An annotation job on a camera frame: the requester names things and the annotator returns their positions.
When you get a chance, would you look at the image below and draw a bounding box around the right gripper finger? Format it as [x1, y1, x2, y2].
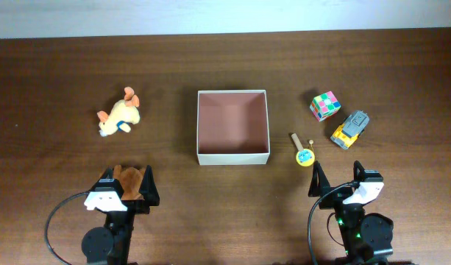
[308, 160, 332, 197]
[353, 160, 366, 181]

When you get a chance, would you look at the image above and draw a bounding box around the yellow plush rabbit toy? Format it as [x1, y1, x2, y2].
[97, 87, 141, 137]

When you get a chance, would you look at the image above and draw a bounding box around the right black cable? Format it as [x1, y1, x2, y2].
[307, 180, 360, 265]

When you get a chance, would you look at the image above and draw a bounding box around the white cardboard box red interior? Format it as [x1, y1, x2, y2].
[196, 90, 271, 166]

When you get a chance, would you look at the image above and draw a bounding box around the left black cable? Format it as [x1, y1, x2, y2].
[43, 191, 90, 265]

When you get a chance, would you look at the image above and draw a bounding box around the yellow grey toy truck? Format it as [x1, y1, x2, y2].
[330, 110, 369, 150]

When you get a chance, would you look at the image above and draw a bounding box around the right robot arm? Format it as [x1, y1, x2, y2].
[307, 161, 394, 264]

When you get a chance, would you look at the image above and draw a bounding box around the multicoloured puzzle cube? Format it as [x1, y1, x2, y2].
[309, 91, 341, 121]

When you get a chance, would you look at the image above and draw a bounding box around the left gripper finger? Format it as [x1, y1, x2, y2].
[139, 165, 160, 206]
[98, 168, 124, 194]

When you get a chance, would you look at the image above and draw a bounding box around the brown plush toy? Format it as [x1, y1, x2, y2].
[113, 165, 146, 201]

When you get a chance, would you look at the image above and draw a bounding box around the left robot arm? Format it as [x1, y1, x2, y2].
[82, 165, 160, 264]

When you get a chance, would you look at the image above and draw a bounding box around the black cable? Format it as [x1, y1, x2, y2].
[307, 180, 360, 265]
[43, 191, 90, 265]

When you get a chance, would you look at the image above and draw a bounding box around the yellow wooden rattle drum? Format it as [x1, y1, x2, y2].
[291, 133, 316, 167]

